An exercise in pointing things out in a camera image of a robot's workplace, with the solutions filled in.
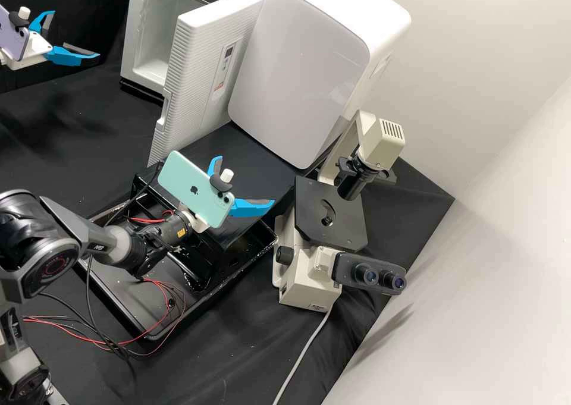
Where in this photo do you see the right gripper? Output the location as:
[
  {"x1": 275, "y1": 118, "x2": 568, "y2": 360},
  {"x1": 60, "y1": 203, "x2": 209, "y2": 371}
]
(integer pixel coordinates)
[{"x1": 179, "y1": 155, "x2": 277, "y2": 234}]

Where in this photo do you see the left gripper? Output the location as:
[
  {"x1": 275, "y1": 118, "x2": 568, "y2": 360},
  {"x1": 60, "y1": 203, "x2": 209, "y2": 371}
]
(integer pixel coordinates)
[{"x1": 7, "y1": 10, "x2": 101, "y2": 70}]

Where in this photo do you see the incubator door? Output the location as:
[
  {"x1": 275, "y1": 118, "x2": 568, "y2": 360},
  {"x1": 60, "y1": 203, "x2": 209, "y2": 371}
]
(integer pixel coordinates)
[{"x1": 148, "y1": 0, "x2": 271, "y2": 168}]

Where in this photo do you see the white incubator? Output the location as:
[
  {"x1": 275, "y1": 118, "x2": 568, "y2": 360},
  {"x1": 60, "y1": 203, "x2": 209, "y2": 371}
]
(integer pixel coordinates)
[{"x1": 119, "y1": 0, "x2": 283, "y2": 107}]

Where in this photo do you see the black platform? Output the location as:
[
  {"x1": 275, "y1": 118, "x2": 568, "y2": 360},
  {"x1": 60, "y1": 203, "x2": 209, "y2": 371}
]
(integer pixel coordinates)
[{"x1": 176, "y1": 121, "x2": 323, "y2": 245}]

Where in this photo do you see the cream microscope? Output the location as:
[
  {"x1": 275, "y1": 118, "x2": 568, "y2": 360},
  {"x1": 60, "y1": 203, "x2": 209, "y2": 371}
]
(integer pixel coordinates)
[{"x1": 272, "y1": 109, "x2": 408, "y2": 308}]

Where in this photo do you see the black tray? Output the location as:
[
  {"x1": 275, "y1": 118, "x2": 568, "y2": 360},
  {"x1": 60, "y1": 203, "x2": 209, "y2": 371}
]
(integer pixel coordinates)
[{"x1": 74, "y1": 163, "x2": 277, "y2": 342}]

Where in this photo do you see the right wrist camera phone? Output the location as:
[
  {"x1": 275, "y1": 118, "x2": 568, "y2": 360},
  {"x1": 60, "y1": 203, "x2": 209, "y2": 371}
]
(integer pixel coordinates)
[{"x1": 157, "y1": 150, "x2": 236, "y2": 229}]

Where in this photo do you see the wrist camera phone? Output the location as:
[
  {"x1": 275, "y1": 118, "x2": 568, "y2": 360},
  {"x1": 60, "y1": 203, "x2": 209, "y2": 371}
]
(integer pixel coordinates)
[
  {"x1": 157, "y1": 150, "x2": 236, "y2": 229},
  {"x1": 0, "y1": 5, "x2": 33, "y2": 61}
]

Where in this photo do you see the left wrist camera phone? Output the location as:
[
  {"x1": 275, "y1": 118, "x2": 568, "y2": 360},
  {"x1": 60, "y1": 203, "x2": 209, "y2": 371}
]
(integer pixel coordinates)
[{"x1": 0, "y1": 5, "x2": 33, "y2": 61}]

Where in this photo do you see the grey cable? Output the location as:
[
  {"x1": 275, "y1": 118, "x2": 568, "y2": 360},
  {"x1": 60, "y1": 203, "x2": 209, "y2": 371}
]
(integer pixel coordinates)
[{"x1": 272, "y1": 304, "x2": 334, "y2": 404}]

